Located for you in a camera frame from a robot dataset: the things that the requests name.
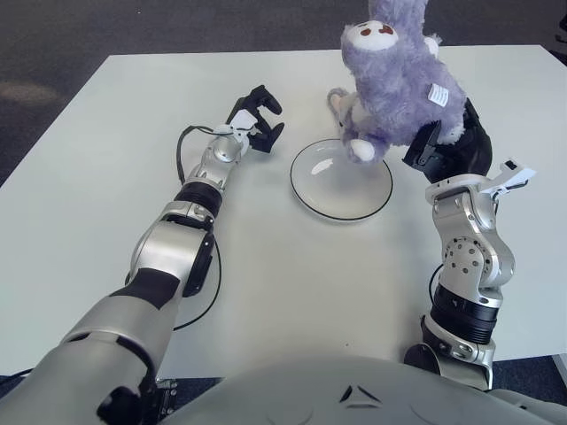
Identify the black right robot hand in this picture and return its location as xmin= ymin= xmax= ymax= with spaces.
xmin=402 ymin=99 xmax=495 ymax=185

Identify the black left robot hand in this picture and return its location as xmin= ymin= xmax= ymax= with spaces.
xmin=225 ymin=83 xmax=286 ymax=155

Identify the purple plush bunny doll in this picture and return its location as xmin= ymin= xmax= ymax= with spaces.
xmin=327 ymin=0 xmax=469 ymax=165

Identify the white plate with black rim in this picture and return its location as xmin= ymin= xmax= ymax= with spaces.
xmin=290 ymin=137 xmax=394 ymax=222

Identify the grey robot torso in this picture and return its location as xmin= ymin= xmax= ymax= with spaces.
xmin=163 ymin=356 xmax=550 ymax=425

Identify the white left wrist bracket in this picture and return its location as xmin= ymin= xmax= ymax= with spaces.
xmin=214 ymin=110 xmax=259 ymax=143

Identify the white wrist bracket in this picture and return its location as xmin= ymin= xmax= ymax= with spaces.
xmin=214 ymin=110 xmax=259 ymax=143
xmin=480 ymin=159 xmax=537 ymax=198

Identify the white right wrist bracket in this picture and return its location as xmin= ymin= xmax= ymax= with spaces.
xmin=480 ymin=159 xmax=537 ymax=198

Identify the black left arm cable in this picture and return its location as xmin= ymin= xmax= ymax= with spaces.
xmin=170 ymin=125 xmax=234 ymax=333

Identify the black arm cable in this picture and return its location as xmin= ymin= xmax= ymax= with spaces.
xmin=427 ymin=265 xmax=444 ymax=311
xmin=170 ymin=125 xmax=234 ymax=333

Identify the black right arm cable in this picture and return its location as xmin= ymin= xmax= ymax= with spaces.
xmin=427 ymin=265 xmax=444 ymax=311

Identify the metal table leg bracket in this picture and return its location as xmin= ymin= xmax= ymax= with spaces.
xmin=154 ymin=376 xmax=179 ymax=421

